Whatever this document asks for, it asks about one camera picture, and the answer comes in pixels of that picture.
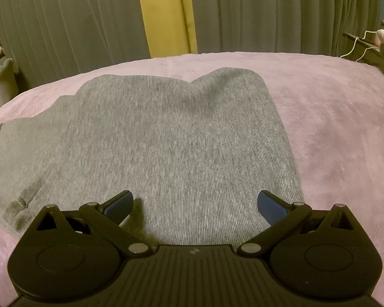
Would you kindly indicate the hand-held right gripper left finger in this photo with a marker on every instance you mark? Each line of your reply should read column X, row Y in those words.
column 119, row 205

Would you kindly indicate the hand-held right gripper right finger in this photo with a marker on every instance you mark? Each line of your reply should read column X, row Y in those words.
column 272, row 205

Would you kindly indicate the grey pants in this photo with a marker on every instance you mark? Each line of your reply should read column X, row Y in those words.
column 166, row 140

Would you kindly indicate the pink bed blanket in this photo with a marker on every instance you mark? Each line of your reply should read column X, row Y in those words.
column 339, row 134

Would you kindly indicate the grey cushion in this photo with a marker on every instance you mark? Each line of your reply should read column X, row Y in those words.
column 1, row 81

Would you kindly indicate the dark bedside shelf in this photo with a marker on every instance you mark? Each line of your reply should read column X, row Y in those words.
column 369, row 51

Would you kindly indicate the grey curtain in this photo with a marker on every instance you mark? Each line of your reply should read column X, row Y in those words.
column 67, row 19
column 275, row 9

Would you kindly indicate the yellow curtain panel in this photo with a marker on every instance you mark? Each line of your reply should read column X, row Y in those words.
column 166, row 12

